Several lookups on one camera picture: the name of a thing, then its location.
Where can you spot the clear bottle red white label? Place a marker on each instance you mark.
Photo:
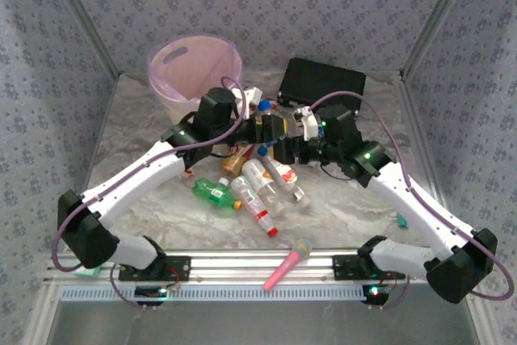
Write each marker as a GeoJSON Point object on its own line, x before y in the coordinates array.
{"type": "Point", "coordinates": [282, 175]}

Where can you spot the clear bottle orange white label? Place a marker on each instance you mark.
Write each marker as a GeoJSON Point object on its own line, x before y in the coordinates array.
{"type": "Point", "coordinates": [258, 177]}

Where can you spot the clear bottle red cap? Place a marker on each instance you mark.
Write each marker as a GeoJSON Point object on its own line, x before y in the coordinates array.
{"type": "Point", "coordinates": [250, 199]}

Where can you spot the green plastic bottle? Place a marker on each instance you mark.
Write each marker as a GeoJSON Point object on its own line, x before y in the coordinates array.
{"type": "Point", "coordinates": [212, 193]}

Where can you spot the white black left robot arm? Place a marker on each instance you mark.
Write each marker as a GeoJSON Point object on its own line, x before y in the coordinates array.
{"type": "Point", "coordinates": [137, 175]}

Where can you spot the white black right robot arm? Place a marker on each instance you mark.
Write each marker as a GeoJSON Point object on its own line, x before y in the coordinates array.
{"type": "Point", "coordinates": [412, 207]}

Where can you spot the translucent pink plastic bin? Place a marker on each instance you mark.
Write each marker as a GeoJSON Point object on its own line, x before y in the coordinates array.
{"type": "Point", "coordinates": [190, 66]}

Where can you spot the yellow red juice bottle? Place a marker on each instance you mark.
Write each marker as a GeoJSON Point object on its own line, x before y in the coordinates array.
{"type": "Point", "coordinates": [234, 163]}

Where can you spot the black rectangular box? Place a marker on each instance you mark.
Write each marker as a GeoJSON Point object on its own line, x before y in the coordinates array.
{"type": "Point", "coordinates": [319, 78]}

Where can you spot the white bottle cap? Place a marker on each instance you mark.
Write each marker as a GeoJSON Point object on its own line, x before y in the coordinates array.
{"type": "Point", "coordinates": [224, 180]}

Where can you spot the pink toy microphone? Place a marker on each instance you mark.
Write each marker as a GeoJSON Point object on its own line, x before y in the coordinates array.
{"type": "Point", "coordinates": [287, 266]}

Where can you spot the small teal clip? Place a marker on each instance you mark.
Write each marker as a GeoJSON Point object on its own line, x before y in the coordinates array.
{"type": "Point", "coordinates": [402, 221]}

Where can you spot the small black circuit board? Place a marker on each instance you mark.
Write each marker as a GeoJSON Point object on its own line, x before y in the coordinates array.
{"type": "Point", "coordinates": [375, 294]}
{"type": "Point", "coordinates": [151, 292]}

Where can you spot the aluminium mounting rail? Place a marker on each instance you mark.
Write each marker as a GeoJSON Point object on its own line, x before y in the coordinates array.
{"type": "Point", "coordinates": [242, 264]}

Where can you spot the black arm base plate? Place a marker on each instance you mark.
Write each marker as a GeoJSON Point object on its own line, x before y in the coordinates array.
{"type": "Point", "coordinates": [343, 268]}
{"type": "Point", "coordinates": [182, 268]}

